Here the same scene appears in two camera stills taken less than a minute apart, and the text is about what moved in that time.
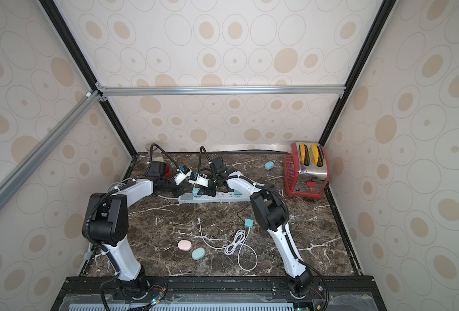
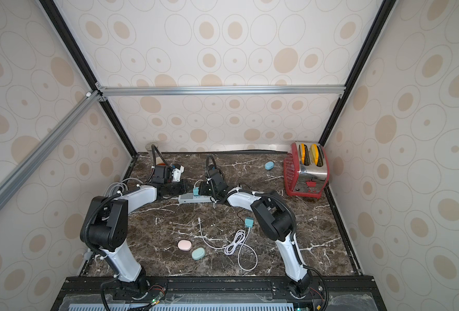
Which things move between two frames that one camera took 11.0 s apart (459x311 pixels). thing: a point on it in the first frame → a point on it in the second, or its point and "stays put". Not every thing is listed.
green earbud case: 198,253 stays put
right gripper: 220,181 → 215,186
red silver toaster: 306,169 stays put
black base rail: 351,293 stays put
